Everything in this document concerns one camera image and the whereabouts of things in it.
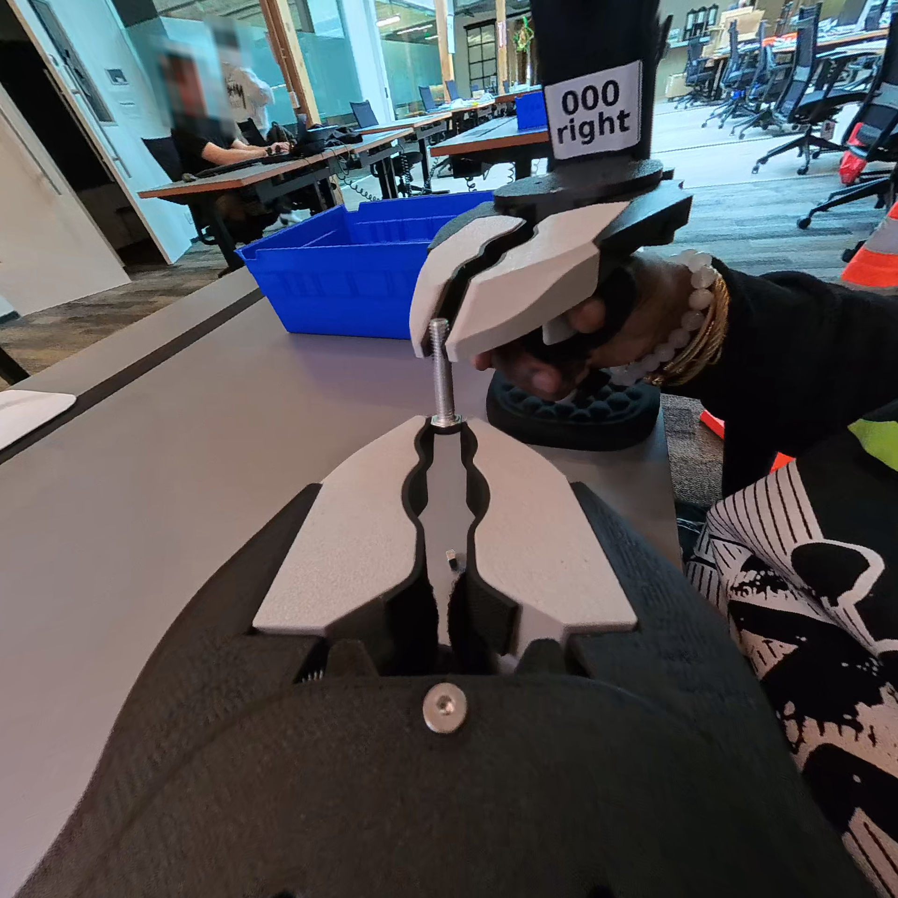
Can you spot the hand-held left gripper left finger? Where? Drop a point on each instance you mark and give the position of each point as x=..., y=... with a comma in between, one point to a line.
x=344, y=554

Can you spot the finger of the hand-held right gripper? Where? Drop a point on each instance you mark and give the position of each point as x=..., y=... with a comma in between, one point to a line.
x=526, y=274
x=442, y=281

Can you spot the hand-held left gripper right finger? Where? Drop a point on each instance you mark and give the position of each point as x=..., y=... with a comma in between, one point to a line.
x=547, y=554

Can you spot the long thin silver bolt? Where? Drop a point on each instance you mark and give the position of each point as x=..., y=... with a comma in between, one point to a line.
x=441, y=372

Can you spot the blue plastic bin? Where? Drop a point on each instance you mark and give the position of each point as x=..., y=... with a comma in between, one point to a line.
x=337, y=274
x=531, y=110

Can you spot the person's right forearm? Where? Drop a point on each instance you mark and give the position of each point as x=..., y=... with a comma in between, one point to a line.
x=800, y=365

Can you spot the wooden office desk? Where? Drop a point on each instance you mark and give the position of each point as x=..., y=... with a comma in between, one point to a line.
x=267, y=176
x=491, y=138

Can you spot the black round cushion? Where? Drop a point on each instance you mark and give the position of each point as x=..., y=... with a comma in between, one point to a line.
x=575, y=414

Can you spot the small red object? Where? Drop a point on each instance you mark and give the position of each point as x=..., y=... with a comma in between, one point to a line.
x=737, y=442

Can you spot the wooden pillar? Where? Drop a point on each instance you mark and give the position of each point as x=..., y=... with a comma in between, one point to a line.
x=288, y=56

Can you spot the black printed shirt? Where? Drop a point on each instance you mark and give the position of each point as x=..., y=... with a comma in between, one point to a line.
x=828, y=632

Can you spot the orange traffic cone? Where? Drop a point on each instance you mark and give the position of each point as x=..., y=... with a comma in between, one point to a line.
x=873, y=253

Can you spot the white sign stand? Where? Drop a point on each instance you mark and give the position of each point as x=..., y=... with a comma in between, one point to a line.
x=28, y=414

